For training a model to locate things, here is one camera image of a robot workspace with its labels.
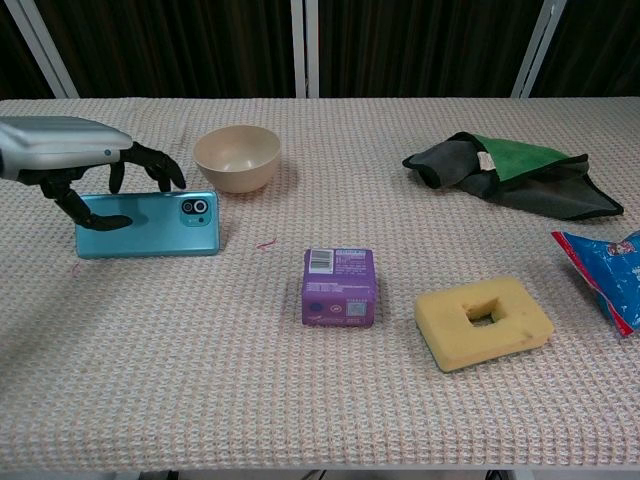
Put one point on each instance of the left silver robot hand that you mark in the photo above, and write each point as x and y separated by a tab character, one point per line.
75	150

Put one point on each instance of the teal blue smartphone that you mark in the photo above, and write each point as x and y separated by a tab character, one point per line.
150	225

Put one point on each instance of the black curtain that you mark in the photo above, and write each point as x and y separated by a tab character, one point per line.
175	47

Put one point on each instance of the beige bowl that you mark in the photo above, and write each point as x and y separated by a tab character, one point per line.
237	157

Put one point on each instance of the red thread scrap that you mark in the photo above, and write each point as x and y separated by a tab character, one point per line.
266	244

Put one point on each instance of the beige woven tablecloth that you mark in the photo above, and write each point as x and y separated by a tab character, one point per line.
320	300

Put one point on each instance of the purple small box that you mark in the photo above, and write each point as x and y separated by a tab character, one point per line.
339	288

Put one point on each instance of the green and grey cloth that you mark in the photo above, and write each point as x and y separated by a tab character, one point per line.
515	175

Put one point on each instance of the yellow sponge with hole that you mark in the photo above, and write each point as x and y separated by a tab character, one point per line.
482	322

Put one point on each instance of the blue snack bag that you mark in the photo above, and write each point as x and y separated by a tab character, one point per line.
607	280

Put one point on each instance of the white frame post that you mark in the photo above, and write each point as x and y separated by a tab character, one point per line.
42	47
537	47
305	47

